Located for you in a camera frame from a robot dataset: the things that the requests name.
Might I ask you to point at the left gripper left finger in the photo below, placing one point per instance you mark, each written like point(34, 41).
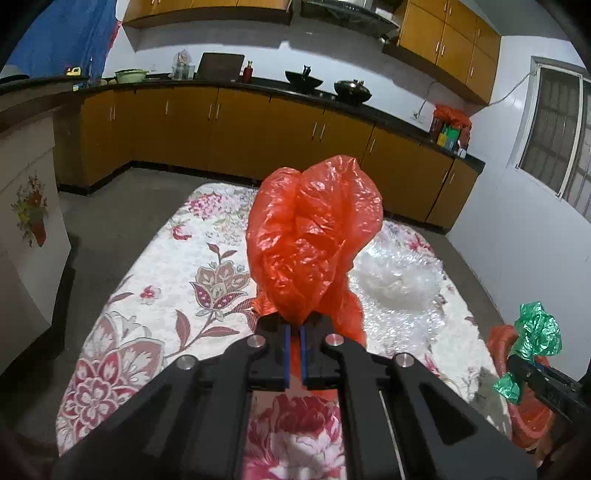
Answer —
point(190, 421)

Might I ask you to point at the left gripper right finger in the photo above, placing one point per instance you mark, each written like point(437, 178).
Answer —
point(399, 420)

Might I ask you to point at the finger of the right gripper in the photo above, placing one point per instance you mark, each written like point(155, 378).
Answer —
point(565, 396)

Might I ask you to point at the green plastic bag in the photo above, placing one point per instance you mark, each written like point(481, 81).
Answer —
point(538, 335)

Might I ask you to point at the clear bubble wrap sheet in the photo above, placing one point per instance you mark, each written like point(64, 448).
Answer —
point(399, 290)

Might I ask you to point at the red plastic bag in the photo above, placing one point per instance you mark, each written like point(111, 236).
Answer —
point(305, 229)

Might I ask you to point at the red mesh trash basket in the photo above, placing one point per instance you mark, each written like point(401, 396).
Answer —
point(531, 419)

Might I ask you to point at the lower wooden kitchen cabinets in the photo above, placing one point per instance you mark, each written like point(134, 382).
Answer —
point(246, 135)

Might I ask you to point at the wooden kitchen cabinets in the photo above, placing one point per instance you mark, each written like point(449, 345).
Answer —
point(246, 135)
point(443, 39)

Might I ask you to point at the upper wooden kitchen cabinets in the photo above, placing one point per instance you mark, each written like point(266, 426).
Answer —
point(443, 39)

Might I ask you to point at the floral tablecloth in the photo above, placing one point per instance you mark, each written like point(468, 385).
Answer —
point(190, 292)

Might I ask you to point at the white cabinet with flower decal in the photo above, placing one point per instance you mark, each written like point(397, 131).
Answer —
point(34, 242)

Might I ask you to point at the barred window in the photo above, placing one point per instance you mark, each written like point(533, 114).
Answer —
point(557, 151)

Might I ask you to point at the red bag with groceries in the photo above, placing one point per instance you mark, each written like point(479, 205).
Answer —
point(450, 129)

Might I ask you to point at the black wok with lid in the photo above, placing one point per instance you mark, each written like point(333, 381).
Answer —
point(352, 91)

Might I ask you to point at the glass jars on counter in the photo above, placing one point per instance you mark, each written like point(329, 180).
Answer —
point(182, 66)

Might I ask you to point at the green pot on counter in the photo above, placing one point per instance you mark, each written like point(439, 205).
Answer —
point(128, 76)

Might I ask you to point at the red bottle on counter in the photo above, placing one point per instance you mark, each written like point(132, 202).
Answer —
point(247, 72)

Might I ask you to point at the dark cutting board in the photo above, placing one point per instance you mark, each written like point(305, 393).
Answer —
point(224, 67)

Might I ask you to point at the black wok left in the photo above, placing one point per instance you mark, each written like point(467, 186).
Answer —
point(303, 81)

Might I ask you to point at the yellow detergent bottle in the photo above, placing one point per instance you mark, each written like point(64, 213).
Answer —
point(73, 71)

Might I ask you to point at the blue hanging cloth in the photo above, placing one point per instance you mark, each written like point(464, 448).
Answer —
point(67, 34)

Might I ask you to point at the range hood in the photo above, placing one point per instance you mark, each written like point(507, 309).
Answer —
point(359, 16)

